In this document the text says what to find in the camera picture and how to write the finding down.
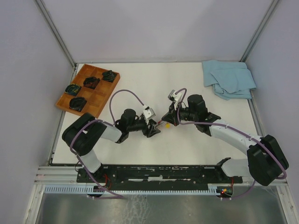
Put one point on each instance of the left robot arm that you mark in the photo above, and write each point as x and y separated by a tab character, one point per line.
84	133

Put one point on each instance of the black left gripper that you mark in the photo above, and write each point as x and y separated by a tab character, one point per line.
153	130

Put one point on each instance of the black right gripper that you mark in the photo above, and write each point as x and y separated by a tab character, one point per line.
173	112

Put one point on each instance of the dark rolled cloth yellow pattern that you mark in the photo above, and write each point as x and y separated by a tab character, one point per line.
72	89

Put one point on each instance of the light blue cloth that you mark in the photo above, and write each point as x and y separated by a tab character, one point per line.
228	79

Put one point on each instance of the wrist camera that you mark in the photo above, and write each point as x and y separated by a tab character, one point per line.
148	113
174	96

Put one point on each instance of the dark rolled cloth centre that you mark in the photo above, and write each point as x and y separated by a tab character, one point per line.
91	82

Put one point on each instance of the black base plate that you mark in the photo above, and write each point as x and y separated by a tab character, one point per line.
137	176

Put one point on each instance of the wooden compartment tray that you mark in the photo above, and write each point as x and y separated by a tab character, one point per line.
97	98

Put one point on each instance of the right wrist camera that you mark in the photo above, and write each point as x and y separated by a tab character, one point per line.
174	96

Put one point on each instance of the dark rolled cloth front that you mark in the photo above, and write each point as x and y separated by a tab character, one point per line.
77	103

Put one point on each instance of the dark rolled cloth far right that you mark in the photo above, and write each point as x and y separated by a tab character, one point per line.
109	76

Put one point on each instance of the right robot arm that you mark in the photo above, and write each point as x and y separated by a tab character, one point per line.
265	160

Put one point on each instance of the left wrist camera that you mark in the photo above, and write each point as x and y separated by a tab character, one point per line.
148	113

